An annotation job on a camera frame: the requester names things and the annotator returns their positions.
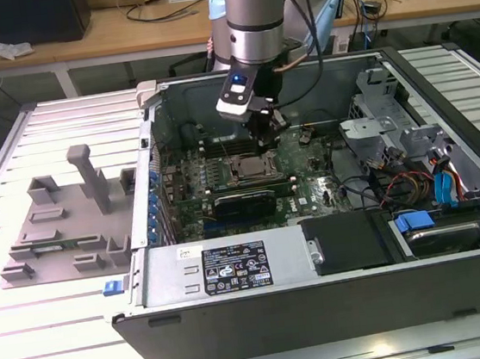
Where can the silver CPU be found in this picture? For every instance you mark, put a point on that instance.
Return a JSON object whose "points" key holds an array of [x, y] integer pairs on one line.
{"points": [[251, 168]]}

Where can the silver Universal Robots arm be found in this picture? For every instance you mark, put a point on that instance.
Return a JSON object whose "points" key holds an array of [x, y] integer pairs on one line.
{"points": [[253, 13]]}

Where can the CPU socket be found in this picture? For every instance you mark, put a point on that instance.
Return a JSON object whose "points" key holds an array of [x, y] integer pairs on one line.
{"points": [[236, 175]]}

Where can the black RAM slot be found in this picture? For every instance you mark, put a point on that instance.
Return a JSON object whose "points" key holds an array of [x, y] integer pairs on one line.
{"points": [[239, 150], [238, 146], [249, 183], [285, 191], [284, 186], [238, 141], [249, 186], [237, 137]]}

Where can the round battery on motherboard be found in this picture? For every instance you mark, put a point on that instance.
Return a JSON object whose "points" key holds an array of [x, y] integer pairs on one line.
{"points": [[305, 138]]}

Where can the silver metal drive cage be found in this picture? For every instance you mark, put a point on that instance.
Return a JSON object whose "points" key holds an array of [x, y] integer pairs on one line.
{"points": [[368, 126]]}

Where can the green motherboard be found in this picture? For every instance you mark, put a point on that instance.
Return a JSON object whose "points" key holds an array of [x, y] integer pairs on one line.
{"points": [[324, 191]]}

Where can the black graphics card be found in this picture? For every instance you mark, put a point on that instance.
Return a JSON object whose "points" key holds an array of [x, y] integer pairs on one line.
{"points": [[245, 207]]}

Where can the white case latch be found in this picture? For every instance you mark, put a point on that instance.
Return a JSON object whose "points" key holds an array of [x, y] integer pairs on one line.
{"points": [[146, 96]]}

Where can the black plastic drive cover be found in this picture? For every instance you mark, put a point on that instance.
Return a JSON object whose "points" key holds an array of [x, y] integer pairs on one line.
{"points": [[347, 241]]}

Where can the wooden desk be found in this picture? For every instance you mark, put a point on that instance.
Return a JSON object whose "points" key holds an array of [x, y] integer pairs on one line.
{"points": [[98, 35]]}

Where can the silver power supply with label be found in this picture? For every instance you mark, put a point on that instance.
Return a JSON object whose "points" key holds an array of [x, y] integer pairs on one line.
{"points": [[169, 278]]}

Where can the hard disk in blue carrier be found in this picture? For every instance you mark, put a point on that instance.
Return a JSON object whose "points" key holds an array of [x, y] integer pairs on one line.
{"points": [[441, 236]]}

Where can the grey parts rack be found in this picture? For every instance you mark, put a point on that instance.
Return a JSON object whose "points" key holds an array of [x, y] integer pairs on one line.
{"points": [[81, 232]]}

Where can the open black PC case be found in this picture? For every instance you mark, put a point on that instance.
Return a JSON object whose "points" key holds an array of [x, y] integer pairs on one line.
{"points": [[283, 326]]}

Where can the small blue latch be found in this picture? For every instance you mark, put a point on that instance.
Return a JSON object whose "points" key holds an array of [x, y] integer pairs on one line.
{"points": [[113, 287]]}

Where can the crumpled white paper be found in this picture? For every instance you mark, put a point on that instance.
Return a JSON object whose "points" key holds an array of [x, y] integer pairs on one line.
{"points": [[12, 48]]}

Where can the large black box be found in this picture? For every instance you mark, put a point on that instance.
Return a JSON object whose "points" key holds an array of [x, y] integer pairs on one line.
{"points": [[9, 19]]}

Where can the green RAM stick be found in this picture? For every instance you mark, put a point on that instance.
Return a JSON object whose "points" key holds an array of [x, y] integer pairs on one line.
{"points": [[52, 244]]}

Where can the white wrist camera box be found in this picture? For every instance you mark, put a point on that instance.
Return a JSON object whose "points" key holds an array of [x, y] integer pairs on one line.
{"points": [[235, 102]]}

